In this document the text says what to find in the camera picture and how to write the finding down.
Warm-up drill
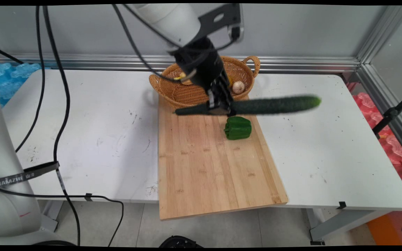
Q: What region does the short black cable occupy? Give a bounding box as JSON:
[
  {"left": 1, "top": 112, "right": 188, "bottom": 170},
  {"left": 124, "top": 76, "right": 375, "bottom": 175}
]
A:
[{"left": 0, "top": 44, "right": 24, "bottom": 65}]

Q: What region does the grey table leg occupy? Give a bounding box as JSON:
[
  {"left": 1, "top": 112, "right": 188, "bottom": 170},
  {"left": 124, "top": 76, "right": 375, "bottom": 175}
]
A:
[
  {"left": 40, "top": 200, "right": 64, "bottom": 233},
  {"left": 307, "top": 208, "right": 394, "bottom": 245}
]

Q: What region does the black floor cable loop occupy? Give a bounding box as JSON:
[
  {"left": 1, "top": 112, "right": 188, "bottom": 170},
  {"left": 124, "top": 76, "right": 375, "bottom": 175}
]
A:
[{"left": 0, "top": 188, "right": 125, "bottom": 247}]

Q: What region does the aluminium vertical frame post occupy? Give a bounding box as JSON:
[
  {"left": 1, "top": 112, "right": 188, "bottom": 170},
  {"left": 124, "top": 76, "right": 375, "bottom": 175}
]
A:
[{"left": 356, "top": 5, "right": 402, "bottom": 65}]

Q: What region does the black printed cable strap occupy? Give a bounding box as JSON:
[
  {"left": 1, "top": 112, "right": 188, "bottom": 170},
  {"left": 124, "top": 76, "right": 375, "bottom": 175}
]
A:
[{"left": 0, "top": 161, "right": 61, "bottom": 190}]

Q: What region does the aluminium long frame rail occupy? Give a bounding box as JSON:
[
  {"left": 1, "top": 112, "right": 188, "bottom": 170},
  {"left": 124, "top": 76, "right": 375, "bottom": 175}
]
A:
[{"left": 0, "top": 53, "right": 361, "bottom": 73}]

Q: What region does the black round floor object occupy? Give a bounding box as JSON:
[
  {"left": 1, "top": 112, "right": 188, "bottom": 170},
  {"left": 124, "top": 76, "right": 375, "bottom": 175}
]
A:
[{"left": 158, "top": 235, "right": 204, "bottom": 249}]

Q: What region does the thin black hanging cable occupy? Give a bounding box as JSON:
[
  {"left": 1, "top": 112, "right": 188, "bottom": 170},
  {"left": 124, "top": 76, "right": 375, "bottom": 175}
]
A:
[{"left": 14, "top": 5, "right": 46, "bottom": 153}]

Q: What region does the aluminium side frame rail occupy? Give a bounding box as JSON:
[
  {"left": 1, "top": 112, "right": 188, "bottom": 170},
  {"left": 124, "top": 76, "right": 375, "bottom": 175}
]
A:
[{"left": 356, "top": 64, "right": 402, "bottom": 163}]

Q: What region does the light blue foam mat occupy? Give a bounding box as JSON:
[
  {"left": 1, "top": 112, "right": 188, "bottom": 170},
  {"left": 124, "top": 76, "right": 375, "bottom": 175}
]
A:
[{"left": 0, "top": 62, "right": 44, "bottom": 107}]

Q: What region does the orange foam piece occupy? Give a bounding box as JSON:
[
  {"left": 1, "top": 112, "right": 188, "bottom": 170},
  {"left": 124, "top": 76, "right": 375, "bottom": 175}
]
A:
[{"left": 366, "top": 212, "right": 397, "bottom": 245}]

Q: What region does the long green cucumber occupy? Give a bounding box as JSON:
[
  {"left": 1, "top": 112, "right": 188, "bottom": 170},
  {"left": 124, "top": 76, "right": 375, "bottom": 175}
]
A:
[{"left": 173, "top": 95, "right": 322, "bottom": 116}]

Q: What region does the green bell pepper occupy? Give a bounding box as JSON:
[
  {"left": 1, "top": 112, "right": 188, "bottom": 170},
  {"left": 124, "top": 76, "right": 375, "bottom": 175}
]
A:
[{"left": 224, "top": 116, "right": 252, "bottom": 140}]

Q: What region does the thick black cable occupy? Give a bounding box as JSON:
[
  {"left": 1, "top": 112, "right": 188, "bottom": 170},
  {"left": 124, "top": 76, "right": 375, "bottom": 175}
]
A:
[{"left": 42, "top": 5, "right": 81, "bottom": 246}]

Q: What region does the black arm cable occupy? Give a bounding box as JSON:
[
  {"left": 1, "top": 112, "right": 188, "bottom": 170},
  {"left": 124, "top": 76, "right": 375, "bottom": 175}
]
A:
[{"left": 111, "top": 4, "right": 236, "bottom": 84}]

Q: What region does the pink knobbed foam mat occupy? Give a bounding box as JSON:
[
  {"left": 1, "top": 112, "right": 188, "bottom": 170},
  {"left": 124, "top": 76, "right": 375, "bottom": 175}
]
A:
[{"left": 348, "top": 82, "right": 402, "bottom": 165}]

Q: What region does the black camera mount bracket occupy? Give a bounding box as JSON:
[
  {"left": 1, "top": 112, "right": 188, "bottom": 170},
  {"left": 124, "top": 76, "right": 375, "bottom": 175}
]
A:
[{"left": 198, "top": 3, "right": 240, "bottom": 44}]

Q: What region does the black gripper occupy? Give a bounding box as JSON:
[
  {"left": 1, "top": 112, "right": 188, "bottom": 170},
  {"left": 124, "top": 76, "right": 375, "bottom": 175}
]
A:
[{"left": 169, "top": 37, "right": 237, "bottom": 116}]

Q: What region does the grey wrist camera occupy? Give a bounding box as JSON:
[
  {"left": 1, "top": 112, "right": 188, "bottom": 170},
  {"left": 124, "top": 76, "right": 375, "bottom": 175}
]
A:
[{"left": 228, "top": 3, "right": 245, "bottom": 43}]

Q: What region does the woven wicker basket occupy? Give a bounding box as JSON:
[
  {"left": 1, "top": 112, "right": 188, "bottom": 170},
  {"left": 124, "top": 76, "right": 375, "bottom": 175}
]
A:
[{"left": 149, "top": 55, "right": 261, "bottom": 109}]

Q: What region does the bamboo cutting board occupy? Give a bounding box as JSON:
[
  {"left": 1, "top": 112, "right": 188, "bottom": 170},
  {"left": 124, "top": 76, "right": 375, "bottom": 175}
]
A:
[{"left": 157, "top": 94, "right": 289, "bottom": 221}]

